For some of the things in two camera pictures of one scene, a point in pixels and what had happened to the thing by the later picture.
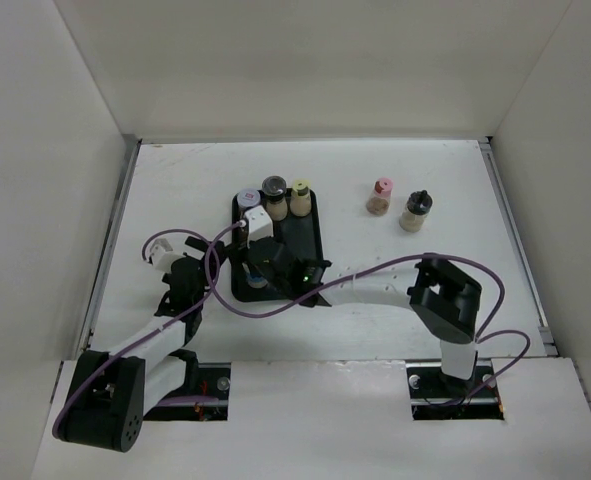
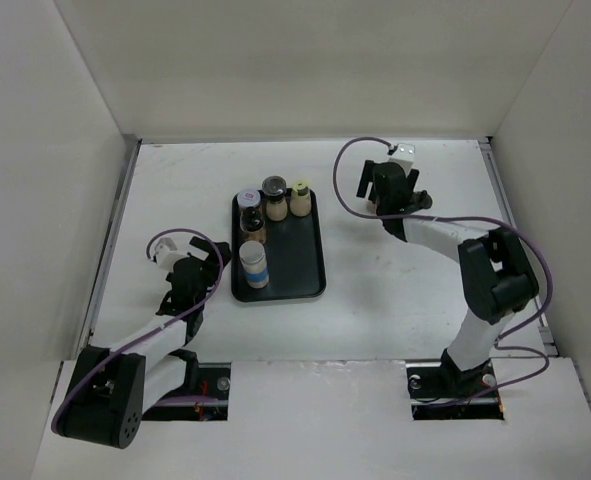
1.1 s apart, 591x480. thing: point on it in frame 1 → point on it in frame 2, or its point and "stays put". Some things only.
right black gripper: x=255 y=268 → x=367 y=179
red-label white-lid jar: x=248 y=198 stays put
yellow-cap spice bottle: x=301 y=199 stays put
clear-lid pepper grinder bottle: x=274 y=189 stays put
